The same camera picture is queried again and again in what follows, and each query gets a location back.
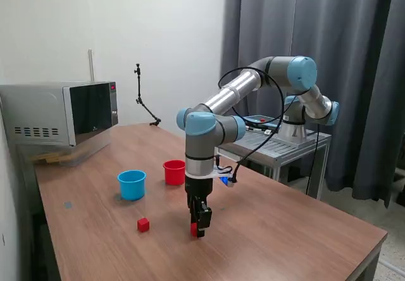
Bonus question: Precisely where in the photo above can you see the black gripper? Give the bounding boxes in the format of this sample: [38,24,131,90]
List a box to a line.
[184,177,214,239]

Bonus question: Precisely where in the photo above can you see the red plastic cup bin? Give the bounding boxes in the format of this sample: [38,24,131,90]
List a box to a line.
[162,159,187,186]

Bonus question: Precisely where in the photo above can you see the blue plastic cup bin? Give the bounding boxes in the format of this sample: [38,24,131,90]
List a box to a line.
[117,169,147,201]

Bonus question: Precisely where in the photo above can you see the aluminium profile robot stand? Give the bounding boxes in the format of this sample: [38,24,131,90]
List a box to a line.
[215,121,332,199]

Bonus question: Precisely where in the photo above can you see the blue grey teach pendant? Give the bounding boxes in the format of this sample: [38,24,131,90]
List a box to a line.
[245,115,282,130]

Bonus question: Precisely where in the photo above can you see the aluminium robot mounting plate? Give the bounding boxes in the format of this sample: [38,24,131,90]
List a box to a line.
[271,129,320,149]

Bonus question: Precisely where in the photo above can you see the light wooden pieces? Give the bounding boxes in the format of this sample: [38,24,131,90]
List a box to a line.
[31,152,75,165]

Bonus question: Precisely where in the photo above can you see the silver microwave oven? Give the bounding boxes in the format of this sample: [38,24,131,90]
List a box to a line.
[0,80,120,147]

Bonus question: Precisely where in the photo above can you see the dark grey curtain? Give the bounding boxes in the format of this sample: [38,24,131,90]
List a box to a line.
[220,0,405,209]

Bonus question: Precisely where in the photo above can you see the small silver wrist camera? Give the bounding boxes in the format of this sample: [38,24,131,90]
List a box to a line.
[221,175,239,189]

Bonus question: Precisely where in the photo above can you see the black robot wrist cable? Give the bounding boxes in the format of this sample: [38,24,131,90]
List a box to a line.
[217,66,285,184]

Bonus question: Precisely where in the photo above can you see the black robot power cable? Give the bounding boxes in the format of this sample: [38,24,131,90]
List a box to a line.
[305,124,321,196]

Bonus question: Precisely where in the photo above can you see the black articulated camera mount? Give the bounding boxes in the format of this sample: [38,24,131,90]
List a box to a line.
[132,62,162,127]

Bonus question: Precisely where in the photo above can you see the white wall conduit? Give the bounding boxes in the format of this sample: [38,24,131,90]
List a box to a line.
[87,49,95,82]

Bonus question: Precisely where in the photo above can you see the white floor cable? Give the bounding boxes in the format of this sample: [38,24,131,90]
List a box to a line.
[379,257,405,274]

